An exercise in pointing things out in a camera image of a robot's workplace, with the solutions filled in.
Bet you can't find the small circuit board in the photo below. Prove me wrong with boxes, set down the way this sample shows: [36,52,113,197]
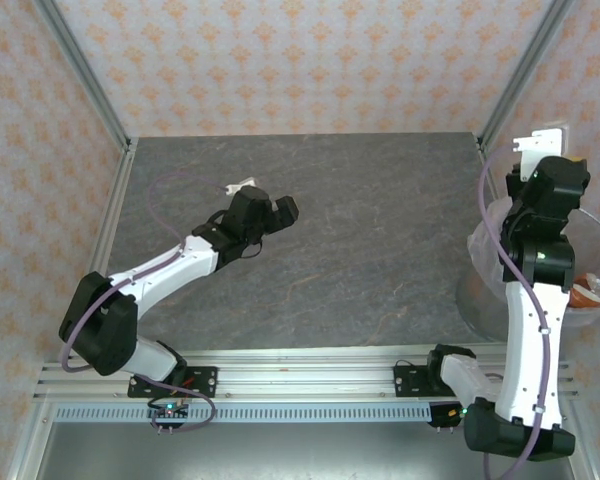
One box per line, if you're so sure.
[147,399,191,432]
[429,402,469,430]

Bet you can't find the slotted grey cable duct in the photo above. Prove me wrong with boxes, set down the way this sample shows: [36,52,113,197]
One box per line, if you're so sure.
[52,403,434,424]

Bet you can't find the aluminium table side rail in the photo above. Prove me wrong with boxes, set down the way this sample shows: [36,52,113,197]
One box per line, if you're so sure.
[474,133,506,211]
[57,137,139,364]

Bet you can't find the grey metal base panel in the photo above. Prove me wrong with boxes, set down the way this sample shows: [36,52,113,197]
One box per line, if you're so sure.
[34,422,581,480]

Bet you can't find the aluminium frame post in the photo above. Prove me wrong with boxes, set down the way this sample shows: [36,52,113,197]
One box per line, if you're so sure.
[33,0,134,151]
[478,0,576,151]

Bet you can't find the brown label plastic bottle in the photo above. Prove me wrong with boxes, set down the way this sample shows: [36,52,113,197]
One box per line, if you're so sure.
[569,272,600,309]

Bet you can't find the round metal bin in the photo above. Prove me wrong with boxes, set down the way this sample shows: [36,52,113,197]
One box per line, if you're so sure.
[454,197,600,344]

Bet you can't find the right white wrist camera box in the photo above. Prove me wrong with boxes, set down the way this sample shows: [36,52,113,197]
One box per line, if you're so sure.
[512,125,571,176]

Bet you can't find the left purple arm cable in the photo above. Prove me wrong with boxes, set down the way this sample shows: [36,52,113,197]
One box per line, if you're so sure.
[59,172,217,434]

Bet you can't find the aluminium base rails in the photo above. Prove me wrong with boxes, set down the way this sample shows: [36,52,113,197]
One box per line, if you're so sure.
[32,348,581,402]

